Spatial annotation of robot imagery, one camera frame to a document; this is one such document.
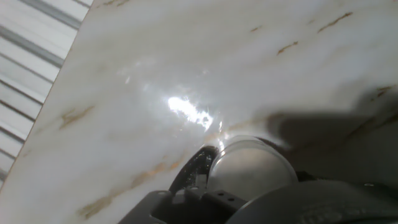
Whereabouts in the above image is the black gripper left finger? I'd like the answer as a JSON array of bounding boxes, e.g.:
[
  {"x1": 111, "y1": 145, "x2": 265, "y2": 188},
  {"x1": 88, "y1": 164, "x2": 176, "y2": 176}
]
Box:
[{"x1": 117, "y1": 187, "x2": 249, "y2": 224}]

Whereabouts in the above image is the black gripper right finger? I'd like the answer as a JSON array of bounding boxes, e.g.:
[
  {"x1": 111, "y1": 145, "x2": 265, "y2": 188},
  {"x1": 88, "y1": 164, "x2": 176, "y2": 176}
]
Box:
[{"x1": 225, "y1": 179, "x2": 398, "y2": 224}]

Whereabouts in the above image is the marble pattern board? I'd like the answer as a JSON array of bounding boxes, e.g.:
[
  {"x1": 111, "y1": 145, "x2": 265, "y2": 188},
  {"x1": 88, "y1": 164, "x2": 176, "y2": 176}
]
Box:
[{"x1": 0, "y1": 0, "x2": 398, "y2": 224}]

